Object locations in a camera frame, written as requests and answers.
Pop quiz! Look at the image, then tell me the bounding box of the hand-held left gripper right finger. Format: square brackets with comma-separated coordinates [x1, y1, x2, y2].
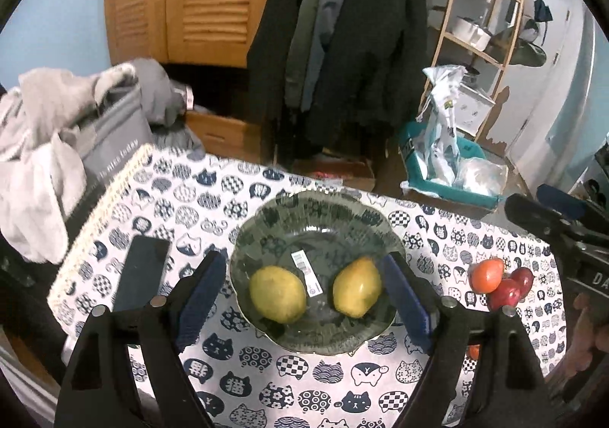
[381, 253, 560, 428]

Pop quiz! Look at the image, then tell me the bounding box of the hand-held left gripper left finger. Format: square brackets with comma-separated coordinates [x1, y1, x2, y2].
[54, 250, 228, 428]

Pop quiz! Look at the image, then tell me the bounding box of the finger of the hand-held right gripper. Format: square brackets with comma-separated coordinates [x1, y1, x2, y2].
[537, 184, 591, 220]
[504, 193, 579, 243]

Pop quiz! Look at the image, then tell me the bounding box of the yellow lemon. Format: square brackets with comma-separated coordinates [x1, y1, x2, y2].
[332, 257, 383, 318]

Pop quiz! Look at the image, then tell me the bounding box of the orange tomato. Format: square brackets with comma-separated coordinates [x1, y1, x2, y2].
[469, 258, 505, 293]

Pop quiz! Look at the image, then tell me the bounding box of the yellow-green pear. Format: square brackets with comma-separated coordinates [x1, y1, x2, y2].
[250, 266, 306, 324]

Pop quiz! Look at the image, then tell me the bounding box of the red apple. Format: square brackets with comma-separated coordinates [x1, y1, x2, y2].
[486, 279, 524, 312]
[509, 267, 534, 291]

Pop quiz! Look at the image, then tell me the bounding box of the green patterned bowl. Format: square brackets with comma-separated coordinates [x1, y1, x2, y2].
[230, 190, 406, 356]

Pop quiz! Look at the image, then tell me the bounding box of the person's right hand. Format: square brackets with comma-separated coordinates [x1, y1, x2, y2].
[556, 293, 609, 386]

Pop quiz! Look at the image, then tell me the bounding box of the clear plastic bag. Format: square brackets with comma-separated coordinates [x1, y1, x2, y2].
[454, 157, 509, 198]

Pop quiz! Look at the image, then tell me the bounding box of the black smartphone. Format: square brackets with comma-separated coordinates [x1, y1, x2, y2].
[114, 235, 171, 312]

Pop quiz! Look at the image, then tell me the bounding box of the large cardboard box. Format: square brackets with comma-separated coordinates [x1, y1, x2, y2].
[402, 181, 505, 220]

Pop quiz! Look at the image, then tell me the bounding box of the white door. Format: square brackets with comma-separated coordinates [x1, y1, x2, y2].
[545, 0, 601, 160]

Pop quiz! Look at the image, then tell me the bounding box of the cat-print tablecloth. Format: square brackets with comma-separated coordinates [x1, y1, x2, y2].
[48, 143, 567, 428]

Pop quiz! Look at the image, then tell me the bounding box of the white printed box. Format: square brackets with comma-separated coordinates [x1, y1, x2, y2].
[454, 83, 496, 136]

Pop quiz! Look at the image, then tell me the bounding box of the teal plastic basket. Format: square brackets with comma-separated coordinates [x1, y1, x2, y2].
[399, 121, 507, 210]

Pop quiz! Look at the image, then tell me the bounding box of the printed plastic bag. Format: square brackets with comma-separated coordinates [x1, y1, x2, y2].
[418, 65, 469, 186]

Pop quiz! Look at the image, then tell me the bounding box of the cardboard box with red print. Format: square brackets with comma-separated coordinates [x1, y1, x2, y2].
[290, 157, 376, 193]

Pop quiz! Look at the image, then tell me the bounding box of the dark green hat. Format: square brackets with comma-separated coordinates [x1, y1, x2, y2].
[490, 19, 548, 70]

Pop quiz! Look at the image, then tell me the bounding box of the wooden shelf rack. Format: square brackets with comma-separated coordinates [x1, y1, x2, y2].
[419, 0, 531, 143]

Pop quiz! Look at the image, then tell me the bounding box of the grey storage bag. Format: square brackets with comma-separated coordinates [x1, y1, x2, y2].
[62, 81, 153, 220]

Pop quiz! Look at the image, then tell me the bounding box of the white cooking pot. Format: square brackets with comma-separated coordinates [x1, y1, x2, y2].
[452, 15, 493, 51]

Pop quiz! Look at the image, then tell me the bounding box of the dark folded umbrella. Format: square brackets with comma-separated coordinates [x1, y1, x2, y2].
[533, 0, 555, 24]

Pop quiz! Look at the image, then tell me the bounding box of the light grey garment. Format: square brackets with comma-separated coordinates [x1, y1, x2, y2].
[0, 62, 143, 264]

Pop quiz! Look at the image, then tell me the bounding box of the dark grey garment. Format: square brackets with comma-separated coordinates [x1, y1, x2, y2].
[128, 58, 206, 158]

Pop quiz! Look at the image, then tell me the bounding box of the black hooded coat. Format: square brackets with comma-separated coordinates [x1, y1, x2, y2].
[304, 0, 429, 158]

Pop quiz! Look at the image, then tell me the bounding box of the black jacket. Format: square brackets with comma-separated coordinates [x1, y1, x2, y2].
[246, 0, 315, 162]

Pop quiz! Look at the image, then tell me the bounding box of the grey jacket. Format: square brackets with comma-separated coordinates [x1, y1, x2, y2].
[284, 0, 353, 115]

